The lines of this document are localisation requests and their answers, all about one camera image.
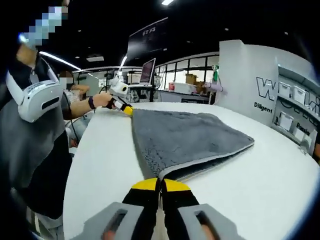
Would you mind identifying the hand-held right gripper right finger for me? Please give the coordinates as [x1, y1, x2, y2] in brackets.
[161, 178, 247, 240]

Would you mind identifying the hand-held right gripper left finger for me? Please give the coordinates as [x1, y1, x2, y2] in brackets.
[83, 177, 160, 240]

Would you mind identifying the grey towel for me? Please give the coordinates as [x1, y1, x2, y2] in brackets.
[130, 108, 255, 182]

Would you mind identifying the person's left hand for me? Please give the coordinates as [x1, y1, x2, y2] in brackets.
[93, 91, 116, 109]

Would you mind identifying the standing desk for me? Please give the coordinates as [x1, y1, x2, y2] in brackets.
[126, 83, 161, 103]

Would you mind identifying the computer monitor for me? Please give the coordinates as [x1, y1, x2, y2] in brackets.
[139, 57, 157, 85]

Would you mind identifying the black counter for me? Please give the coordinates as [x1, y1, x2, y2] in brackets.
[159, 89, 216, 105]

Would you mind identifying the white plastic tub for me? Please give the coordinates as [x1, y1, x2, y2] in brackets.
[173, 83, 198, 95]

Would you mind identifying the brown cardboard box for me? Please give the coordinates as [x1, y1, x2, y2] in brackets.
[196, 81, 208, 95]
[184, 73, 200, 86]

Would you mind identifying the white wearable neck device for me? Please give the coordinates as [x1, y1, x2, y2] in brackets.
[5, 58, 62, 123]

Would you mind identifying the purple rolled mat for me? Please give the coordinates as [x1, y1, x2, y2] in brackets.
[203, 82, 229, 95]

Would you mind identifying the person's neck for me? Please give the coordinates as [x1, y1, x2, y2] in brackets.
[15, 43, 40, 70]

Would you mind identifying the green hanging item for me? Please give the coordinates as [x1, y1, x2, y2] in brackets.
[212, 64, 221, 82]

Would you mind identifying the white storage bin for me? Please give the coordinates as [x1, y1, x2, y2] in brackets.
[278, 111, 295, 132]
[293, 84, 310, 102]

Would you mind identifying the small grey stand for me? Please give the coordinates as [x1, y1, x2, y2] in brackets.
[299, 139, 311, 155]

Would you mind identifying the metal storage shelf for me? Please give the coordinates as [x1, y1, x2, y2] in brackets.
[271, 56, 320, 156]

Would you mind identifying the dark wall screen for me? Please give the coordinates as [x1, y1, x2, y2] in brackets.
[127, 16, 170, 61]

